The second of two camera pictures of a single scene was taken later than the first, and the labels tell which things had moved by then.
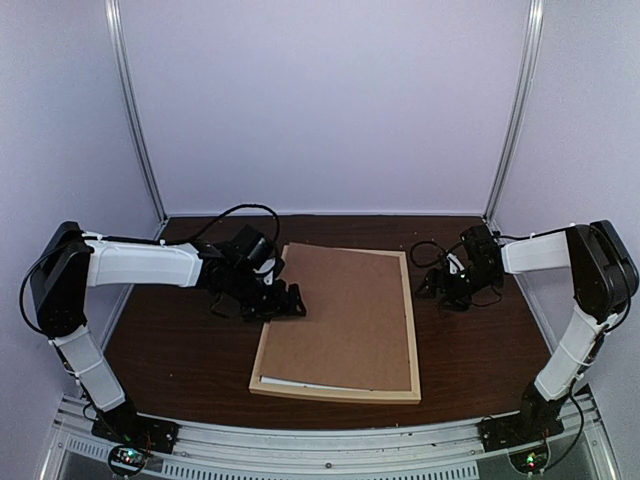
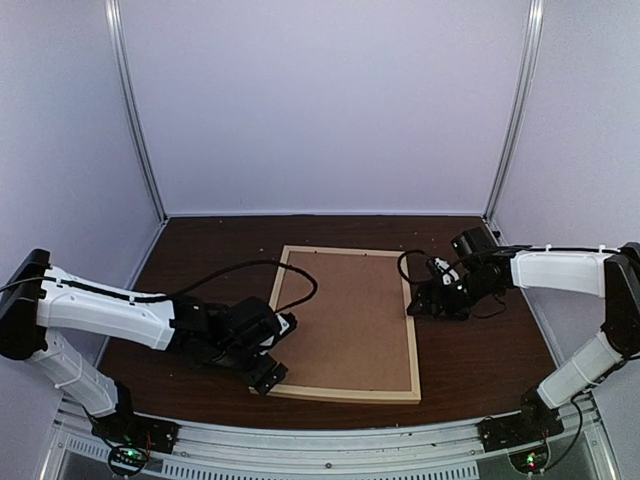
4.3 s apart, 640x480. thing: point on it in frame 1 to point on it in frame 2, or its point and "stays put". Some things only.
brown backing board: [354, 332] stays put
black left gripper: [276, 307] to [257, 376]
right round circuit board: [532, 461] stays put
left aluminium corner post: [114, 15] stays put
